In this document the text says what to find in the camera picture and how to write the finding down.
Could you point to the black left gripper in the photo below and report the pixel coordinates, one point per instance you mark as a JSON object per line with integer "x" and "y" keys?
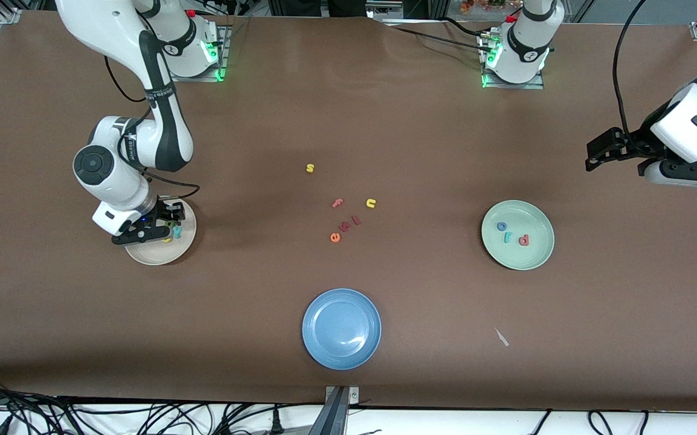
{"x": 639, "y": 140}

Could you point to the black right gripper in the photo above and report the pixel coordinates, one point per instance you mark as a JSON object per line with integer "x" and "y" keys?
{"x": 161, "y": 212}

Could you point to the teal foam letter y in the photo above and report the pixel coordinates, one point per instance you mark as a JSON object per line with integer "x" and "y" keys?
{"x": 177, "y": 232}

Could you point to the red foam letter d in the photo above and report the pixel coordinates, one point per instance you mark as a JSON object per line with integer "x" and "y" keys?
{"x": 526, "y": 241}

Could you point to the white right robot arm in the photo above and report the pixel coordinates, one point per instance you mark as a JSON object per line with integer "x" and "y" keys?
{"x": 119, "y": 175}

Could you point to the beige round plate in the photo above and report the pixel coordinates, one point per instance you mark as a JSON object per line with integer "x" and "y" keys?
{"x": 161, "y": 254}

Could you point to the pale green round plate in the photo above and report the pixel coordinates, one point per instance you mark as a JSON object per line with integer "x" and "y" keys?
{"x": 517, "y": 257}

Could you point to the orange flower bunch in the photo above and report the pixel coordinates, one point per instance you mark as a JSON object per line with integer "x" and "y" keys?
{"x": 481, "y": 5}

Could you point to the blue round plate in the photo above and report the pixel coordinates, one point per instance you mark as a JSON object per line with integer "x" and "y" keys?
{"x": 341, "y": 329}

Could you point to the small white paper scrap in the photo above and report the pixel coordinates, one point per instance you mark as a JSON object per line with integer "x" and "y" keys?
{"x": 501, "y": 337}

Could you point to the black power plug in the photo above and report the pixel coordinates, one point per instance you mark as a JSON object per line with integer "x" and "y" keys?
{"x": 276, "y": 423}

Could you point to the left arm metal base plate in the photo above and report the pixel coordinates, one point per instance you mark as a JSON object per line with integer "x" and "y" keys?
{"x": 511, "y": 86}

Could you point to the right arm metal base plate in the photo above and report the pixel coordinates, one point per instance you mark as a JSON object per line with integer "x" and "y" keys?
{"x": 224, "y": 54}

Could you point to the grey metal camera post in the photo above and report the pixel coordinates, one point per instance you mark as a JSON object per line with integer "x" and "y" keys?
{"x": 336, "y": 411}

